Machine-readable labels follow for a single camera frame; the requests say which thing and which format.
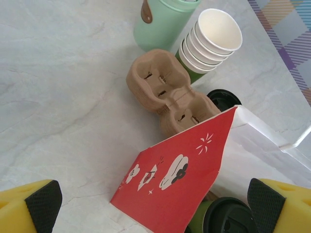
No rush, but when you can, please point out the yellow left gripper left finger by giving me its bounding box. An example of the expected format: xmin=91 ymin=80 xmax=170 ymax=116
xmin=0 ymin=179 xmax=63 ymax=233

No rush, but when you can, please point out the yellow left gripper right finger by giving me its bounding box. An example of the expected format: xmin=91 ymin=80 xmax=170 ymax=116
xmin=247 ymin=178 xmax=311 ymax=233

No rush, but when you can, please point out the green cup with black lid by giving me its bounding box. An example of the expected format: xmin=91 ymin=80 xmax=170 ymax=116
xmin=184 ymin=196 xmax=255 ymax=233

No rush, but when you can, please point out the red white paper bag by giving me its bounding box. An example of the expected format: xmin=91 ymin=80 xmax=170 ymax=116
xmin=109 ymin=104 xmax=311 ymax=228

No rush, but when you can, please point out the black cup lid stack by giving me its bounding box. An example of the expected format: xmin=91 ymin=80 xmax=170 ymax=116
xmin=206 ymin=89 xmax=243 ymax=115

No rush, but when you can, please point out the brown pulp cup carrier stack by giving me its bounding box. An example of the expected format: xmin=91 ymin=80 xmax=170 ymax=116
xmin=125 ymin=48 xmax=222 ymax=135

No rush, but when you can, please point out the stack of paper cups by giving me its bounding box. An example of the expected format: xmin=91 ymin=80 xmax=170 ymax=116
xmin=174 ymin=8 xmax=243 ymax=84

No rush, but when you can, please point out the mint green straw holder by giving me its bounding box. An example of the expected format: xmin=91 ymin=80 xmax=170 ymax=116
xmin=133 ymin=0 xmax=202 ymax=53

